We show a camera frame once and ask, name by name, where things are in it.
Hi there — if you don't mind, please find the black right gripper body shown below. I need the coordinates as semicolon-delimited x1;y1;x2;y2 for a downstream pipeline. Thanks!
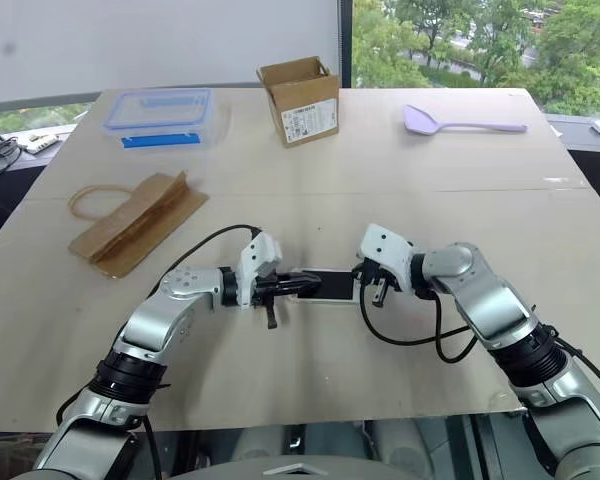
364;259;399;308

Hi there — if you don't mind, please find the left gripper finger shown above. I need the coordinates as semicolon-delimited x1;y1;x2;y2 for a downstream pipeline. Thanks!
278;282;321;298
274;271;322;287

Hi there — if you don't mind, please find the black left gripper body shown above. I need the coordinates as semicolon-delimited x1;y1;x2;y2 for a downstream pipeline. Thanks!
252;273;282;331

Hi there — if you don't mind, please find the white smartphone with black screen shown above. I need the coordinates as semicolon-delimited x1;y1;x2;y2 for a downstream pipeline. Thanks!
290;268;361;305

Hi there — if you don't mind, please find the brown paper bag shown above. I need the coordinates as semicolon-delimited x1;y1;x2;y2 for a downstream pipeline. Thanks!
68;170;210;278

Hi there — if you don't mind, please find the open cardboard box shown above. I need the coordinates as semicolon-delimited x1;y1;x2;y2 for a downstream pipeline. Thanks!
255;56;341;149

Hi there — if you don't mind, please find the lilac plastic spatula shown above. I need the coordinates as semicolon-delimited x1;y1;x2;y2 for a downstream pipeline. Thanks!
403;103;529;135

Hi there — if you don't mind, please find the light grey curved panel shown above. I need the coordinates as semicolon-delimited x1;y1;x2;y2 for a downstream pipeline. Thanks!
179;452;396;480

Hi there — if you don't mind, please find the clear container with blue lid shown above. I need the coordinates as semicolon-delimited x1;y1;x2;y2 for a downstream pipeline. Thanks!
101;87;216;150

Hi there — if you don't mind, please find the white power strip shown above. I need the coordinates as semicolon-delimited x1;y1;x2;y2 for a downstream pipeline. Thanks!
18;132;61;153

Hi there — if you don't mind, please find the white roller blind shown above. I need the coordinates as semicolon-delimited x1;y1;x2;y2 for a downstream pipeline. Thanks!
0;0;340;104

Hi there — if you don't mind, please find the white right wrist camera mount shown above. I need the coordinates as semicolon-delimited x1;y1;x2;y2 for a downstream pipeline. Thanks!
356;223;417;292

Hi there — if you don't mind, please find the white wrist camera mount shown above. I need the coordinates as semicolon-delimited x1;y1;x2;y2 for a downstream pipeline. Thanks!
356;223;417;292
236;232;284;309

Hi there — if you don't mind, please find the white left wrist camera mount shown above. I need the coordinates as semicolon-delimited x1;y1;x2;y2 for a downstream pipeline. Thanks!
236;232;284;309

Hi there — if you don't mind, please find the black window frame post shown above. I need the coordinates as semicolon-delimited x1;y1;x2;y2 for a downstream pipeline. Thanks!
337;0;354;90

